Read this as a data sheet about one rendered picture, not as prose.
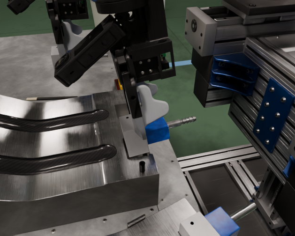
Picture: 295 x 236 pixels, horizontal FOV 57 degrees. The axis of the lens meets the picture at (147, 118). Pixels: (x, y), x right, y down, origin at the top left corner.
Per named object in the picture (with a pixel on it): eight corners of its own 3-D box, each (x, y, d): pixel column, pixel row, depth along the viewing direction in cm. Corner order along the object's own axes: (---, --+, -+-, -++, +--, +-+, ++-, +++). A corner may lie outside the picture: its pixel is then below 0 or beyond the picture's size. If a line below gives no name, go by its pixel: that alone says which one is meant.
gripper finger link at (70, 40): (87, 63, 62) (80, 20, 58) (60, 66, 61) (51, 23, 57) (86, 60, 65) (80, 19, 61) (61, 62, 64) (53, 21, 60)
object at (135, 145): (191, 123, 52) (189, 99, 49) (201, 137, 48) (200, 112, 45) (124, 140, 51) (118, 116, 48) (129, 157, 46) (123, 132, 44)
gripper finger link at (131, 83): (144, 119, 39) (129, 58, 36) (133, 122, 39) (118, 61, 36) (139, 110, 43) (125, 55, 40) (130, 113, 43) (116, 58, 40)
